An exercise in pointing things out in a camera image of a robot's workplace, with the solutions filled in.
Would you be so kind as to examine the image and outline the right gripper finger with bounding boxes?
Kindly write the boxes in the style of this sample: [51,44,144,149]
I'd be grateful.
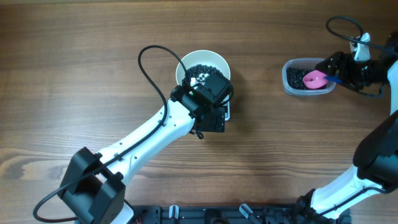
[337,80,358,92]
[315,52,344,77]

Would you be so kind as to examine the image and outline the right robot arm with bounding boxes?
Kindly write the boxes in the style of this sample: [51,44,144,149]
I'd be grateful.
[290,32,397,223]

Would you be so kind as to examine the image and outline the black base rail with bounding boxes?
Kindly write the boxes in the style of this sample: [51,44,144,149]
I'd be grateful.
[129,204,352,224]

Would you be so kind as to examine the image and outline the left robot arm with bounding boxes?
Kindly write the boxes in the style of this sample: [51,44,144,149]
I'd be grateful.
[58,74,233,224]

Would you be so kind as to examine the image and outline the pink scoop blue handle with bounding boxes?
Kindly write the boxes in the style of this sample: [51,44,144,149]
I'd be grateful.
[302,70,343,90]

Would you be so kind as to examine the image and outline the white digital kitchen scale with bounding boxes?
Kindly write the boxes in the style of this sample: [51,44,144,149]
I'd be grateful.
[174,77,233,123]

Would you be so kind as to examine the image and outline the black beans in bowl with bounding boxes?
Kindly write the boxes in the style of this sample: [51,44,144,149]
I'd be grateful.
[180,64,223,87]

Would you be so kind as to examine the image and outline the clear plastic container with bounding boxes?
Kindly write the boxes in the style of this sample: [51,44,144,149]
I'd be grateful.
[282,58,336,96]

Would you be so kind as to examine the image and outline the white bowl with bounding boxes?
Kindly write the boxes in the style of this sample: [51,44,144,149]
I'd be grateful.
[182,50,231,80]

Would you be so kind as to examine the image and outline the black beans in container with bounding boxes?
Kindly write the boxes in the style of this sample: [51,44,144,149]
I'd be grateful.
[286,67,313,90]

